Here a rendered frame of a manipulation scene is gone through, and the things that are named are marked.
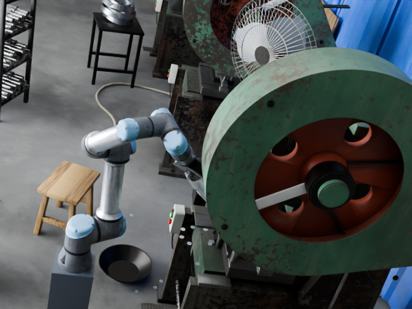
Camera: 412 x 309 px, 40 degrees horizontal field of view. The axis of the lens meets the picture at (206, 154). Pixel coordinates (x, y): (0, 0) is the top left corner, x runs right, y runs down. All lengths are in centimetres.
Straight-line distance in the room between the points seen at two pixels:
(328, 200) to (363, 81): 40
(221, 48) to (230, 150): 183
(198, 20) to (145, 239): 137
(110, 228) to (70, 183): 83
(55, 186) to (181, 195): 105
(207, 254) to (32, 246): 122
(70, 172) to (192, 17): 117
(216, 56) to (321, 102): 188
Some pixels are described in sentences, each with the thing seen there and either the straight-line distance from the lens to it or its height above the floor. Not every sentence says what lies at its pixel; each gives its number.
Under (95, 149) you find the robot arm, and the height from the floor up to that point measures 109.
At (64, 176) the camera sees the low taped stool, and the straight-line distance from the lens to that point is 335.
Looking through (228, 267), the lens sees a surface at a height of 69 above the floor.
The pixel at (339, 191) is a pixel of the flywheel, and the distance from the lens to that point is 184.
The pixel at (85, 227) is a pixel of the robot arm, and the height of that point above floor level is 68.
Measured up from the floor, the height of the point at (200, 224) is 78.
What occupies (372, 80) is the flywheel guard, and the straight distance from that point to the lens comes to 174.
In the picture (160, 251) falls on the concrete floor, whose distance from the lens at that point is 345.
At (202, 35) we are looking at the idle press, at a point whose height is 114.
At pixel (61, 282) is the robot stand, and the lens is 260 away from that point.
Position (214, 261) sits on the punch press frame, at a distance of 248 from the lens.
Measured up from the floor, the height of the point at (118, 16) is 64.
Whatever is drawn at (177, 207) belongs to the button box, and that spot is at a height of 63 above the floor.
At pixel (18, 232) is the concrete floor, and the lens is 345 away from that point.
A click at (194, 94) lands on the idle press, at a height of 64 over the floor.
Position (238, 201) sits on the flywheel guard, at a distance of 187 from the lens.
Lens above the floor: 224
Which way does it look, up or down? 30 degrees down
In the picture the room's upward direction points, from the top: 15 degrees clockwise
